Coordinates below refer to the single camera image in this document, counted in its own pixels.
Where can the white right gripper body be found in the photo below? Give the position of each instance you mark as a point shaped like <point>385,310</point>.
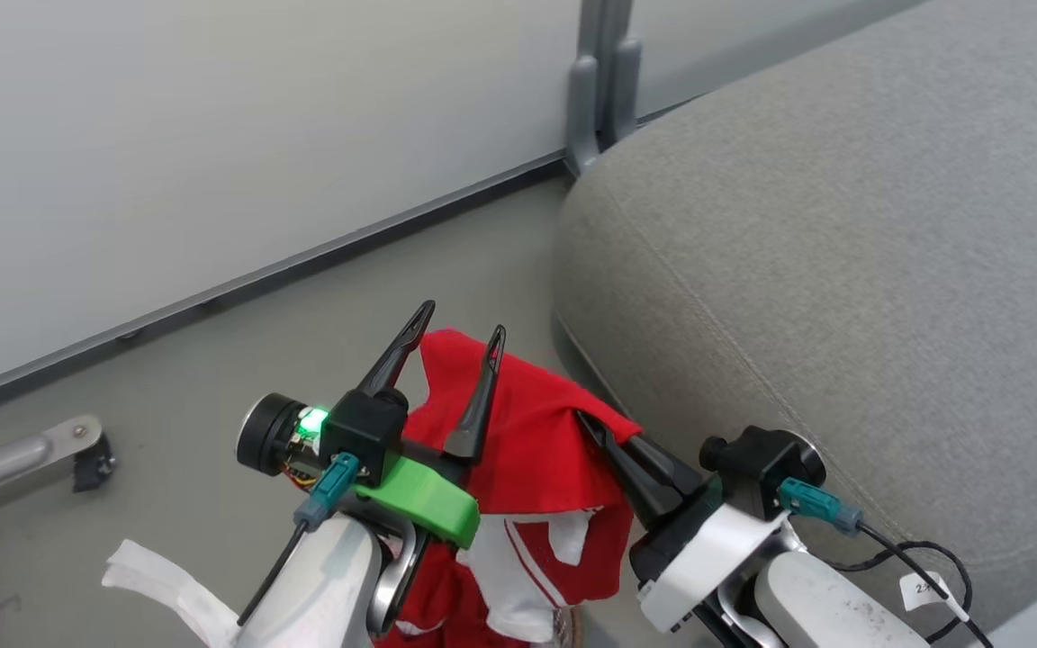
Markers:
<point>707,558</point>

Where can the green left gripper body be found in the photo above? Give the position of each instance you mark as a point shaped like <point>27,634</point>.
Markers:
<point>428,504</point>

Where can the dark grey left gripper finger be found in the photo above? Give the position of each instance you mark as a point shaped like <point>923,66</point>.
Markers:
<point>478,414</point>
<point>397,346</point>

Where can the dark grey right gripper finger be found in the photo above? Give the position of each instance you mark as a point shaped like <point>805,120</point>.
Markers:
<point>676,477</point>
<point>631,477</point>

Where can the red garment with white trim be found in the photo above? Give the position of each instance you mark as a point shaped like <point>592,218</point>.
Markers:
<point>536,441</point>

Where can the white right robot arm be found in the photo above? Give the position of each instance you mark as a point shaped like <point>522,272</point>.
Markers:
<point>825,603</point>

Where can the woven laundry basket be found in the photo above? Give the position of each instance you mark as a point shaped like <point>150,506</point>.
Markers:
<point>568,630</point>

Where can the dark grey baseboard strip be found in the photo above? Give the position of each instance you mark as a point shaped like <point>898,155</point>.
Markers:
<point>302,261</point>

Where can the black round left gripper motor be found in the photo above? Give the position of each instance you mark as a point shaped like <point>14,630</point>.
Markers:
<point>262,432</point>

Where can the grey fabric sofa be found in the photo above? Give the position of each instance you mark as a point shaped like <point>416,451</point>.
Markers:
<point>843,270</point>

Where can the white cloth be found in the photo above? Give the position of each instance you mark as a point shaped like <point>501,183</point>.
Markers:
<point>167,580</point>

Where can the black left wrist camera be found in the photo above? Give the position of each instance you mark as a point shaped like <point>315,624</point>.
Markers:
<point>365,427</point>

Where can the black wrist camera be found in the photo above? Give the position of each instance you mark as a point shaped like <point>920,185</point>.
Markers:
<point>766,463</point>
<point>365,427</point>

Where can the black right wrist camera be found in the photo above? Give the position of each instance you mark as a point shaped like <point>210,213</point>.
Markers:
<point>766,463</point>

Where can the grey partition post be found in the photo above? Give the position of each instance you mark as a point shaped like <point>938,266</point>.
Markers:
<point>604,72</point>

